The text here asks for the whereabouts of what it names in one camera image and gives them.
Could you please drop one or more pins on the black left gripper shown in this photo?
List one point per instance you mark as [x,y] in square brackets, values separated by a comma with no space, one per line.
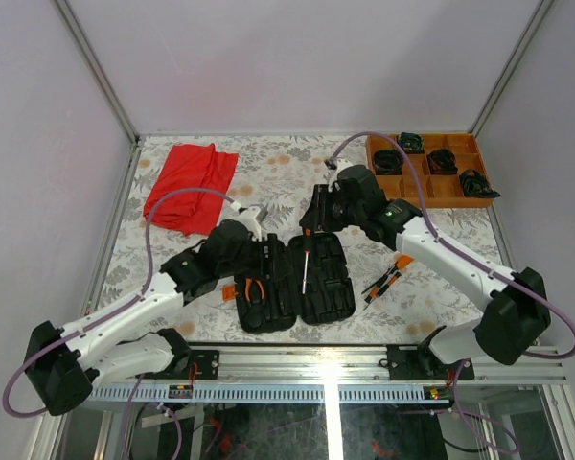
[274,266]

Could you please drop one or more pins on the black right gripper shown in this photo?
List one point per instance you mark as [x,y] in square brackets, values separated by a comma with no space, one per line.
[316,216]

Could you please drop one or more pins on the large black handled screwdriver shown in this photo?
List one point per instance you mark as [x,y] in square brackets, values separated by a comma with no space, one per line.
[307,245]

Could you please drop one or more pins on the orange black pliers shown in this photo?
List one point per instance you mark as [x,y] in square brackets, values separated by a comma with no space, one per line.
[254,291]

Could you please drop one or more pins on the black plastic tool case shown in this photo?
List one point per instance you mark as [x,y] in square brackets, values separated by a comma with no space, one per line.
[329,297]

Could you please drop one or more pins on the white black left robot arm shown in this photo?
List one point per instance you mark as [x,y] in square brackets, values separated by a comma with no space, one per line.
[65,364]

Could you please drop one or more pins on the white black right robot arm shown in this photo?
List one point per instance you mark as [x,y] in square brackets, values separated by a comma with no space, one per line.
[512,303]

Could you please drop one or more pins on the small orange black screwdriver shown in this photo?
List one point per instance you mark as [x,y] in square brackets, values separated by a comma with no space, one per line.
[377,292]

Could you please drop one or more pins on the red folded cloth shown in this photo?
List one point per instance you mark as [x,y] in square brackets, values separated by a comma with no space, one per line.
[186,196]

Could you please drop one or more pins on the black orange stubby screwdriver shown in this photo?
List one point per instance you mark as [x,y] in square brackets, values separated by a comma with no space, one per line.
[403,262]

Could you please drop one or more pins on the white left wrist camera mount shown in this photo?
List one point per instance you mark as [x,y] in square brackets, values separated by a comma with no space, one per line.
[252,217]

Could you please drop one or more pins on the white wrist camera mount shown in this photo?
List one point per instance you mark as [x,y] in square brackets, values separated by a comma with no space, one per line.
[335,167]
[252,217]

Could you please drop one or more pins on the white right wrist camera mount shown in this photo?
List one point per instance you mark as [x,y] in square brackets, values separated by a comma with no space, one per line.
[335,167]

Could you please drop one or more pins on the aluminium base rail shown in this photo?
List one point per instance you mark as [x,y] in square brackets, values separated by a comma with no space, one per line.
[256,373]

